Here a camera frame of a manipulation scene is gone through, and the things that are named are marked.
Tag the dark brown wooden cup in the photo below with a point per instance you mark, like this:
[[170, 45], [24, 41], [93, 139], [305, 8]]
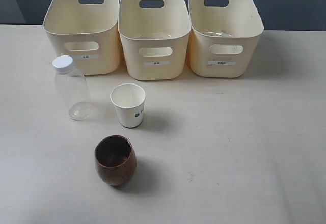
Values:
[[115, 160]]

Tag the clear bottle white cap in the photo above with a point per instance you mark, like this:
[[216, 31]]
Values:
[[71, 85]]

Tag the middle cream plastic bin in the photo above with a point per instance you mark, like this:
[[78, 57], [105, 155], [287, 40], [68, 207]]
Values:
[[154, 36]]

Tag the white paper cup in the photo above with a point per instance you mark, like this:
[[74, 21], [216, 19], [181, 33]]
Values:
[[129, 101]]

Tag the left cream plastic bin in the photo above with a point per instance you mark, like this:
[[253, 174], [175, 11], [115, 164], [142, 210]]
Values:
[[86, 30]]

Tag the cream plastic bin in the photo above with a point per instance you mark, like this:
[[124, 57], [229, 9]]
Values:
[[86, 30], [154, 36], [224, 36]]

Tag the right cream plastic bin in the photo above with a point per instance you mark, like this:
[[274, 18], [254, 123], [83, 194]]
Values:
[[224, 36]]

